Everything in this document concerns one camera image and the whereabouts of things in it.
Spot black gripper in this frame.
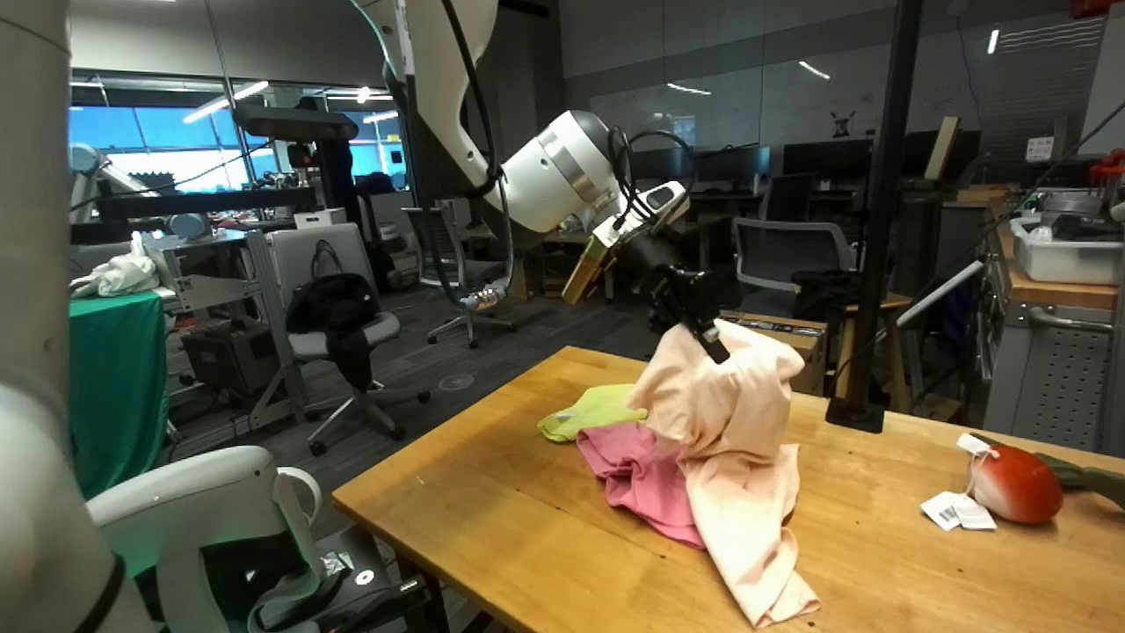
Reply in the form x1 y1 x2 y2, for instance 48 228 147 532
645 259 734 365

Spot peach shirt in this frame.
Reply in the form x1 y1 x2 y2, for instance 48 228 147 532
627 321 823 630

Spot yellow-green cloth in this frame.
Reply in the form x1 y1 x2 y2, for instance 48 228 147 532
533 379 650 446

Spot pink cloth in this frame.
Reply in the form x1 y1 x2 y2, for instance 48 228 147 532
574 422 705 552

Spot red radish toy green leaves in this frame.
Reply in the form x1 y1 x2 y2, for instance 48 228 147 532
917 430 1125 536

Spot large taped cardboard box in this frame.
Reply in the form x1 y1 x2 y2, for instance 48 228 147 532
714 306 828 398

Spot white-framed office chair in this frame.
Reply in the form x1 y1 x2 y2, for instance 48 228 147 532
732 216 861 309

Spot black computer monitor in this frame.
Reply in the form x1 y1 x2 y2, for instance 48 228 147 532
698 140 775 194
781 137 874 188

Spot black stand pole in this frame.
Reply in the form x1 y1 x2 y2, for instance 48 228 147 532
823 0 925 433

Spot slanted grey metal pole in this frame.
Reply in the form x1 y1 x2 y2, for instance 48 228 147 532
893 256 987 330

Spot grey mesh office chair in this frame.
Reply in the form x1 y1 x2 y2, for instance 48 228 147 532
402 204 486 352

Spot tan wooden plank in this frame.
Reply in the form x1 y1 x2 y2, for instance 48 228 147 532
925 112 961 188

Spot black bag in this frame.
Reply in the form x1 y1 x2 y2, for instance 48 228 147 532
286 272 382 398

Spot wood-topped grey workbench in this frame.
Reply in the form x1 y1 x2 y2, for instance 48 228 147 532
979 180 1125 453

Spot white plastic bin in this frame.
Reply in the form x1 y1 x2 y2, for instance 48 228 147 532
1013 216 1125 290

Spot white-backed office chair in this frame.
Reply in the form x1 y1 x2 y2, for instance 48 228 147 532
237 222 409 459

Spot black overhead lamp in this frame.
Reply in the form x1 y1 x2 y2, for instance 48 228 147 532
229 101 362 149

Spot white stuffed toy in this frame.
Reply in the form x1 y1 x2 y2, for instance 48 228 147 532
66 228 161 300

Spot green cloth covered table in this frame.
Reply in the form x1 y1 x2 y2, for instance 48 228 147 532
66 293 171 503

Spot yellow wrist camera mount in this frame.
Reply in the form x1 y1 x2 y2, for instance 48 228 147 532
559 222 628 306

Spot thick black looped cable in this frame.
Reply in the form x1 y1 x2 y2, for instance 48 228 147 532
609 127 698 234

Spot black cable with silver connector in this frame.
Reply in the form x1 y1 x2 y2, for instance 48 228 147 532
436 0 521 314

